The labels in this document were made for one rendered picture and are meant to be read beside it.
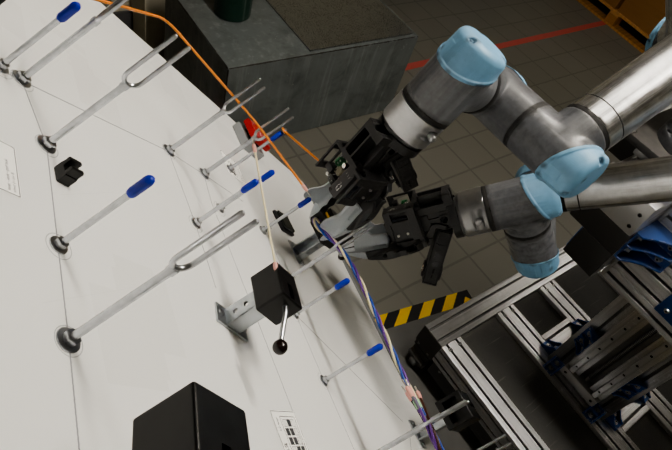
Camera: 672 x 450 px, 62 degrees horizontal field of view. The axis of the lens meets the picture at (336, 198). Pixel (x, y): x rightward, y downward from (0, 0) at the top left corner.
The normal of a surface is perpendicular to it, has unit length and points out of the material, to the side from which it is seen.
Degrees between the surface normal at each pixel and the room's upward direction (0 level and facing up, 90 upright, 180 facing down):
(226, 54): 0
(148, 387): 48
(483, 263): 0
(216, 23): 0
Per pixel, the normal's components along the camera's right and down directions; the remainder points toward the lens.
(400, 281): 0.24, -0.65
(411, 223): -0.18, 0.42
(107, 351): 0.82, -0.55
